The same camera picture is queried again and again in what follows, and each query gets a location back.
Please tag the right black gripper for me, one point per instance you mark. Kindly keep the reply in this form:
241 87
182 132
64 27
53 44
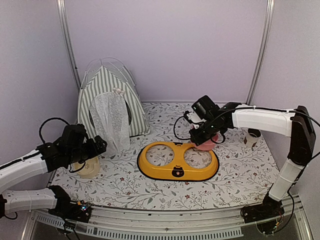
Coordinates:
198 139

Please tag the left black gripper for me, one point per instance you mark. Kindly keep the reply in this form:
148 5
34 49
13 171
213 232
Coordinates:
94 151

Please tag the cream pet bowl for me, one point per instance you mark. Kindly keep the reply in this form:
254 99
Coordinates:
91 168

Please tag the pink pet bowl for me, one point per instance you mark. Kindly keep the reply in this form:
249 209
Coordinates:
206 146

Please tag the green striped pet tent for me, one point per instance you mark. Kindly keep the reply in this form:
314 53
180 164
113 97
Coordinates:
109 107

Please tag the yellow double bowl holder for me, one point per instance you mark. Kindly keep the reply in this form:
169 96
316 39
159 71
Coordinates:
177 170

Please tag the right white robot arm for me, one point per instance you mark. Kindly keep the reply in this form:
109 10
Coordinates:
289 133

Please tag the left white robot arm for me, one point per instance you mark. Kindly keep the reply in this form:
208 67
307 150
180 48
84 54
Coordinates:
16 171

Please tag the white and brown cup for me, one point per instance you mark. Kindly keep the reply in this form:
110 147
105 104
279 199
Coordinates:
252 137

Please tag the floral patterned table mat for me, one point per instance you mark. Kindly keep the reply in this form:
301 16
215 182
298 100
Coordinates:
244 176

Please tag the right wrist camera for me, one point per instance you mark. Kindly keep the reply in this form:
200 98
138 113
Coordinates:
192 118

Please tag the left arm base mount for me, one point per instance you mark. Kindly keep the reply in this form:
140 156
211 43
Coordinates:
79 211

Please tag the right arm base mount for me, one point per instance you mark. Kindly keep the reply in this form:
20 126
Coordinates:
269 208

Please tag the front aluminium rail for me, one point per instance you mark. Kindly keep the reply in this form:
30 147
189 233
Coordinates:
210 224

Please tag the right aluminium frame post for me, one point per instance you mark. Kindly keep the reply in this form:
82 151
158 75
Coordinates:
270 4

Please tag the aluminium frame post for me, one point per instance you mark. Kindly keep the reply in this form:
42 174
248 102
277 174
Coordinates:
63 18
270 4

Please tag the left aluminium frame post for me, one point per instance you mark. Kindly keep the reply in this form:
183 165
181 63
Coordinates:
63 18

